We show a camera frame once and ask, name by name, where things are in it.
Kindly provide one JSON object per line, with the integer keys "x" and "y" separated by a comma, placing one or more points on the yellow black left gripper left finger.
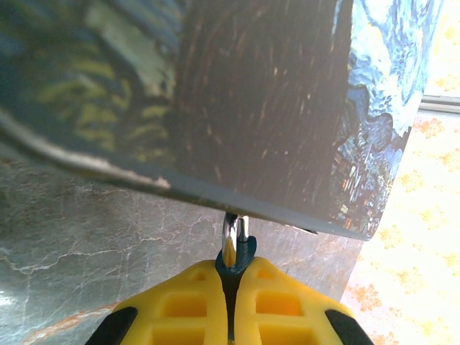
{"x": 172, "y": 309}

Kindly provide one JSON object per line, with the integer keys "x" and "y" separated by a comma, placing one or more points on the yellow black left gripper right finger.
{"x": 287, "y": 309}

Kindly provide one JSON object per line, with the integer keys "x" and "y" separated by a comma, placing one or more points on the starry night print box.
{"x": 230, "y": 100}

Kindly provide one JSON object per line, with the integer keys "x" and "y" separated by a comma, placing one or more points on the aluminium corner post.
{"x": 440, "y": 104}

